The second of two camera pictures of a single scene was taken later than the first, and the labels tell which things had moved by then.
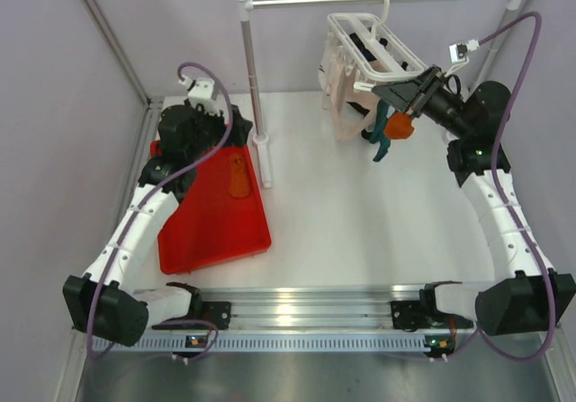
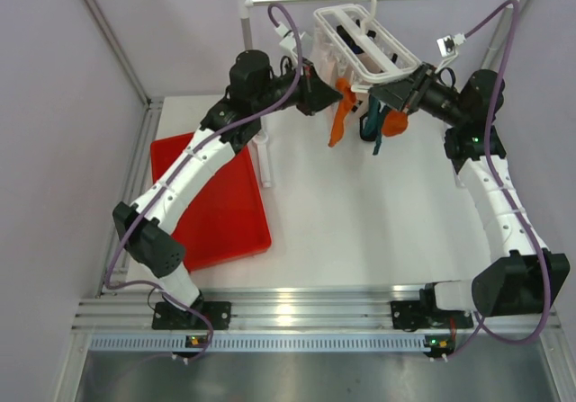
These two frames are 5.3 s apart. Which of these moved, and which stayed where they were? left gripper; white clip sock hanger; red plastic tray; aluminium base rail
Moved: left gripper; white clip sock hanger
Stayed: aluminium base rail; red plastic tray
